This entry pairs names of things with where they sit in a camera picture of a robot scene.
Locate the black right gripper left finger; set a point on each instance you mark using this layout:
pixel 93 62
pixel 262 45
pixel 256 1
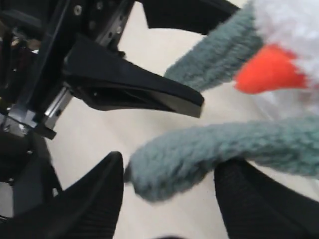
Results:
pixel 89 209

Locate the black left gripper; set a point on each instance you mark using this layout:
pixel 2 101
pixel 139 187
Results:
pixel 38 38

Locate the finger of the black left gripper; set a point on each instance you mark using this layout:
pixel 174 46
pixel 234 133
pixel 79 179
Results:
pixel 106 82
pixel 199 16

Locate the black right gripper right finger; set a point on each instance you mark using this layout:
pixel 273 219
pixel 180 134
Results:
pixel 254 206

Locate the green knitted scarf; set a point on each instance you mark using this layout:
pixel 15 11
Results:
pixel 176 161

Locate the white plush snowman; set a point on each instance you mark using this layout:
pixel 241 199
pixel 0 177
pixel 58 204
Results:
pixel 283 76

